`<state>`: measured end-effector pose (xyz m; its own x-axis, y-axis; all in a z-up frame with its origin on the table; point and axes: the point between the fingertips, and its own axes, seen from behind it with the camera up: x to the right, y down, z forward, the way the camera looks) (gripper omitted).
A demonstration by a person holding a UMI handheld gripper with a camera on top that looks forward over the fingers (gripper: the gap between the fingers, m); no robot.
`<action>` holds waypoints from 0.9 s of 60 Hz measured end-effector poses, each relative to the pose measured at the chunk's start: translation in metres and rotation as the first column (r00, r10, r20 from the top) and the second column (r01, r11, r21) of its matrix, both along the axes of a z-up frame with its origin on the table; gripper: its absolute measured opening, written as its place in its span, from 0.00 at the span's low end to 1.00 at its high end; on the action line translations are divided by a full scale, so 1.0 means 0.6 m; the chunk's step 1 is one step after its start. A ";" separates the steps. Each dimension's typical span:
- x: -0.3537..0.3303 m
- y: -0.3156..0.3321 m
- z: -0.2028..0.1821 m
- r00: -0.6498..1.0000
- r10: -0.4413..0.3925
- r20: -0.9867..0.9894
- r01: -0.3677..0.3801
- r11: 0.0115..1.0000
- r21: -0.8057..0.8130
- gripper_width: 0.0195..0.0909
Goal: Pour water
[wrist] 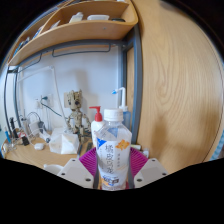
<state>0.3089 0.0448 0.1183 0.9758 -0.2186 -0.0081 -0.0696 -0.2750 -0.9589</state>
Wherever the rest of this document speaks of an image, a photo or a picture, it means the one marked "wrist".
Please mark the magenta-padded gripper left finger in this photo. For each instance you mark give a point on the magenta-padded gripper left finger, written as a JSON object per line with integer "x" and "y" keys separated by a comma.
{"x": 76, "y": 172}

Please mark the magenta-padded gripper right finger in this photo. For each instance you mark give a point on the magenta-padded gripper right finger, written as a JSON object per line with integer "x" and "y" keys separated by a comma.
{"x": 150, "y": 171}

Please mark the clear plastic drink bottle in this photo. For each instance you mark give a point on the clear plastic drink bottle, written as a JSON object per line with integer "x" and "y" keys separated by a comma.
{"x": 113, "y": 150}

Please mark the white tissue pack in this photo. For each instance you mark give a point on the white tissue pack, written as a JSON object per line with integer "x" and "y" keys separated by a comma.
{"x": 65, "y": 143}

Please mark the small white mouse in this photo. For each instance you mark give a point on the small white mouse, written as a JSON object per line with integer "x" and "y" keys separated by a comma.
{"x": 39, "y": 146}

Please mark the white red-capped pump bottle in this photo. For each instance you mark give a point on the white red-capped pump bottle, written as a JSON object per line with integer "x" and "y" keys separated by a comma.
{"x": 96, "y": 128}

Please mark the blue white-pump bottle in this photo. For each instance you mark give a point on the blue white-pump bottle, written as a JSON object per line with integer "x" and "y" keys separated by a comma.
{"x": 126, "y": 118}

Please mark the wooden tree figurine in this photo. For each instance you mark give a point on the wooden tree figurine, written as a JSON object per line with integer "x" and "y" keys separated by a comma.
{"x": 75, "y": 113}

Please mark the black electric shaver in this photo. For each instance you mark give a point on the black electric shaver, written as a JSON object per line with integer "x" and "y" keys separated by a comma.
{"x": 13, "y": 125}

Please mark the wooden shelf unit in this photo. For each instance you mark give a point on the wooden shelf unit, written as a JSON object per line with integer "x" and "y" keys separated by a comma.
{"x": 86, "y": 31}

